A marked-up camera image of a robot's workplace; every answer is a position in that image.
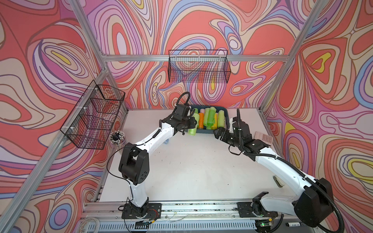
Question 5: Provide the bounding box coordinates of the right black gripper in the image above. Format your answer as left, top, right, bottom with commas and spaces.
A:
213, 127, 242, 149

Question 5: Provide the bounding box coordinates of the teal plastic storage box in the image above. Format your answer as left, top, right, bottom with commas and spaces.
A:
191, 105, 231, 134

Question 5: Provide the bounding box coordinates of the light green roll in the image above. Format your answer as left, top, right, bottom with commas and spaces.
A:
217, 110, 225, 128

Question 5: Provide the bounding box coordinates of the orange trash bag roll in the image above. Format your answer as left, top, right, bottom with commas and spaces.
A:
198, 112, 205, 129

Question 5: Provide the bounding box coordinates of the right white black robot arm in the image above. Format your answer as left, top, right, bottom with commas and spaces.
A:
214, 116, 345, 233

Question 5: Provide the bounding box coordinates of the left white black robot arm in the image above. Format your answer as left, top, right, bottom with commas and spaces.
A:
119, 104, 198, 217

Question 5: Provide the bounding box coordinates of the pink calculator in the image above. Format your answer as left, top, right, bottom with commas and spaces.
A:
254, 131, 273, 145

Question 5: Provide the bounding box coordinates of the clear cup of pencils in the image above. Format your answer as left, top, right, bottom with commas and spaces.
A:
109, 130, 126, 149

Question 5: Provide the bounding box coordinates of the white grey computer mouse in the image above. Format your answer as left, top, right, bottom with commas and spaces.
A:
273, 176, 284, 188

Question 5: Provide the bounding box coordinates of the black marker pen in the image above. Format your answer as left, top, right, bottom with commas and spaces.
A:
286, 222, 301, 227

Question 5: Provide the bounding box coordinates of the back black wire basket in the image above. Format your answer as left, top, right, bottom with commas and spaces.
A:
168, 49, 231, 83

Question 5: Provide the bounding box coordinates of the black wire basket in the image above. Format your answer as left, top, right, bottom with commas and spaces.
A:
168, 49, 231, 83
60, 81, 125, 150

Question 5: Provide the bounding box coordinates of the left black wire basket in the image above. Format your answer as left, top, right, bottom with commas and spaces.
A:
60, 81, 125, 150

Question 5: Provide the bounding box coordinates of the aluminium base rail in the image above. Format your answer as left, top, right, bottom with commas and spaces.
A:
72, 199, 330, 233

